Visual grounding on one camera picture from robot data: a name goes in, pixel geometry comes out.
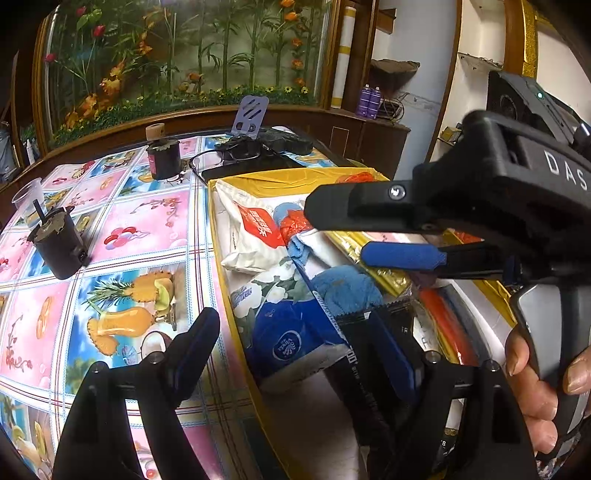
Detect red and white packet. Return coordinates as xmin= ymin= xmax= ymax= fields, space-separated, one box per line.
xmin=215 ymin=178 xmax=305 ymax=273

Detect black pot with stick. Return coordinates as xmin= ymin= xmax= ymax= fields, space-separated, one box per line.
xmin=27 ymin=205 xmax=90 ymax=281

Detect brown wall shelf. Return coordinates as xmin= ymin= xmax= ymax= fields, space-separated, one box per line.
xmin=372 ymin=60 xmax=421 ymax=95

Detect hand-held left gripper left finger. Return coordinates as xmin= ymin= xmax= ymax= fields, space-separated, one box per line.
xmin=53 ymin=307 xmax=222 ymax=480

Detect yellow taped foam box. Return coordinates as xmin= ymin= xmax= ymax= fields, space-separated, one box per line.
xmin=207 ymin=166 xmax=522 ymax=480

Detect aquarium with artificial plants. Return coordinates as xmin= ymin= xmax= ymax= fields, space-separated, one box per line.
xmin=32 ymin=0 xmax=342 ymax=148

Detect black device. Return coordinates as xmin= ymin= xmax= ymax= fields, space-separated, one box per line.
xmin=259 ymin=128 xmax=315 ymax=155

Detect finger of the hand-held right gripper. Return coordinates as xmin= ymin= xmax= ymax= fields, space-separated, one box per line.
xmin=360 ymin=241 xmax=509 ymax=280
xmin=304 ymin=181 xmax=444 ymax=232

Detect white perforated phone stand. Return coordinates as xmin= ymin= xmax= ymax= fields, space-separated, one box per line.
xmin=231 ymin=95 xmax=271 ymax=139

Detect black snack packet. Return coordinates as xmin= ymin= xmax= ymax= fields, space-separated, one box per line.
xmin=323 ymin=309 xmax=426 ymax=480

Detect white yellow paper roll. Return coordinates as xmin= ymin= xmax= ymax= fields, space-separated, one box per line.
xmin=330 ymin=4 xmax=358 ymax=110

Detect person's right hand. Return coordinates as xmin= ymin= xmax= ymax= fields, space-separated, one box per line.
xmin=505 ymin=330 xmax=591 ymax=457

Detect clear plastic cup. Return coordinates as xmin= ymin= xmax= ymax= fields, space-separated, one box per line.
xmin=11 ymin=178 xmax=47 ymax=227

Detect blue white floral tissue pack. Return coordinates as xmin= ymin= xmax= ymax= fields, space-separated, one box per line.
xmin=231 ymin=263 xmax=352 ymax=393

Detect black jar with red label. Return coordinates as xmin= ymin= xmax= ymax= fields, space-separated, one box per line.
xmin=145 ymin=124 xmax=182 ymax=181

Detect tangled cables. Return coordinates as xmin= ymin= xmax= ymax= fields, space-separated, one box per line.
xmin=379 ymin=92 xmax=407 ymax=123

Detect printed tablecloth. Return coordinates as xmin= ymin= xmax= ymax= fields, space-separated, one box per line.
xmin=0 ymin=134 xmax=384 ymax=480

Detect blue cloth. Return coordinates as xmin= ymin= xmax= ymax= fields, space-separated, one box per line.
xmin=288 ymin=240 xmax=384 ymax=315

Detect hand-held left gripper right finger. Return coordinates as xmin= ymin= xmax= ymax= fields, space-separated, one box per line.
xmin=365 ymin=307 xmax=539 ymax=480

